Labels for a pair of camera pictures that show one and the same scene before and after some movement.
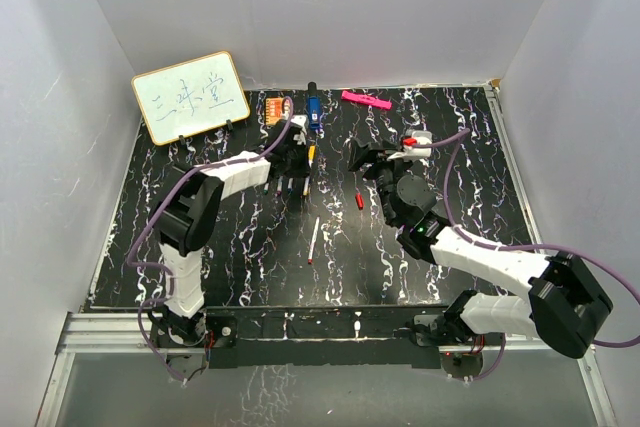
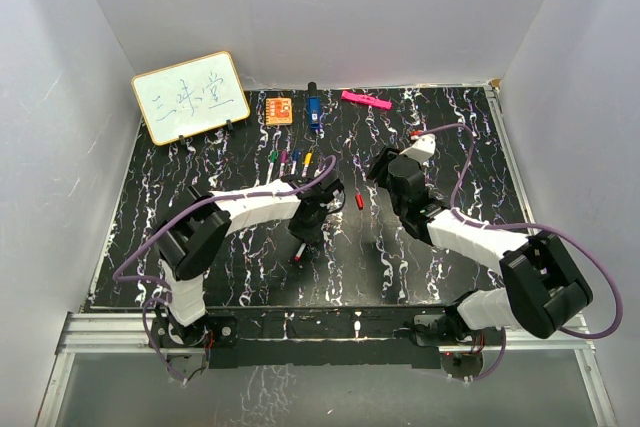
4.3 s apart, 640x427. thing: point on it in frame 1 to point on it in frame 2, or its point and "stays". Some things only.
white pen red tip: [312, 242] to [300, 251]
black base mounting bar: [299, 337] stays
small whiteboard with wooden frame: [190, 97] stays
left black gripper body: [297, 162] to [308, 232]
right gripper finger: [360, 156] to [379, 168]
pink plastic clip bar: [366, 99] stays
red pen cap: [359, 200] stays
